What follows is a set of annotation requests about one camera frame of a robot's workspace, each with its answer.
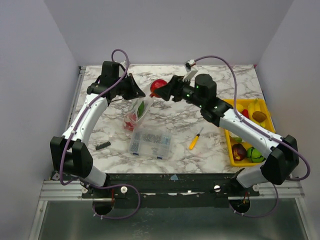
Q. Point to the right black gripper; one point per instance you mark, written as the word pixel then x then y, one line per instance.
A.
pixel 175 89

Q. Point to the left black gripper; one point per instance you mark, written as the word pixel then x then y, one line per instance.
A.
pixel 137 92

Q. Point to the red apple toy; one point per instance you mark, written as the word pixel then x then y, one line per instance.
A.
pixel 158 83

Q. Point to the clear zip top bag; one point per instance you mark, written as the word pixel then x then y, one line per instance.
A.
pixel 134 106

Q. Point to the large green pepper toy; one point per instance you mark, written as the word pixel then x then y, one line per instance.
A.
pixel 140 109

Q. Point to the red bell pepper toy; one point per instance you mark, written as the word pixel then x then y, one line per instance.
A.
pixel 130 121

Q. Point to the dark purple onion toy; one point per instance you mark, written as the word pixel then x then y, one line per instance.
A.
pixel 238 152

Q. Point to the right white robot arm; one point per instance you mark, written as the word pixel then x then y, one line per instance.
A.
pixel 280 153

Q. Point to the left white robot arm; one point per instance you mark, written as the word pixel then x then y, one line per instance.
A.
pixel 69 152

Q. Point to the clear screw organizer box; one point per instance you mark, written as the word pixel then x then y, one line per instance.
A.
pixel 150 143

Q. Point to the black toothed plastic part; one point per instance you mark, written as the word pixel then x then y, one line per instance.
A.
pixel 102 145

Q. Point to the red chili pepper toy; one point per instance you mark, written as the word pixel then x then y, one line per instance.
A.
pixel 245 113

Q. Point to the yellow banana bunch toy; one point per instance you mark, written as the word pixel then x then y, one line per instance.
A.
pixel 253 106

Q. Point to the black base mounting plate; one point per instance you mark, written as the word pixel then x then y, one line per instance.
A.
pixel 176 190

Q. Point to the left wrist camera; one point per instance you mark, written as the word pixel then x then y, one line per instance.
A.
pixel 123 65

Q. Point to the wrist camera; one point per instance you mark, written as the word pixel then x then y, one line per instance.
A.
pixel 123 65
pixel 191 70

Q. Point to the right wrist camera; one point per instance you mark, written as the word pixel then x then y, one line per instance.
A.
pixel 191 70

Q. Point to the yellow handle screwdriver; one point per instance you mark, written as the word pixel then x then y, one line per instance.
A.
pixel 195 139

